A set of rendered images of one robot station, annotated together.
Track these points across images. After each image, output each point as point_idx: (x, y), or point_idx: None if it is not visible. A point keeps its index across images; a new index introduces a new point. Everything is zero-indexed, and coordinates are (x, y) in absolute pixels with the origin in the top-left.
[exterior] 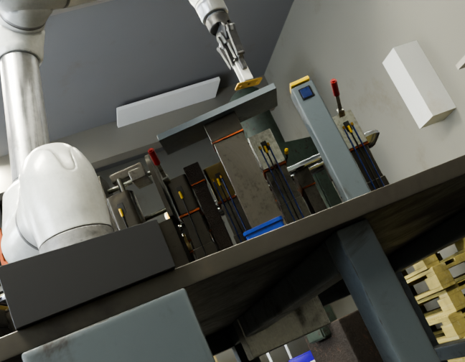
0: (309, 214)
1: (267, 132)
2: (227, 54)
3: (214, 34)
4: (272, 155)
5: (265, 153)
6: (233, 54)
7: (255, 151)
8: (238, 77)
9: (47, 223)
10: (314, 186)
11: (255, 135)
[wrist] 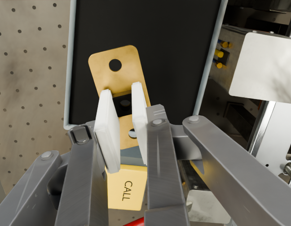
0: None
1: (228, 82)
2: (166, 170)
3: None
4: (213, 57)
5: (220, 47)
6: (84, 157)
7: (229, 31)
8: (135, 94)
9: None
10: (258, 104)
11: (238, 55)
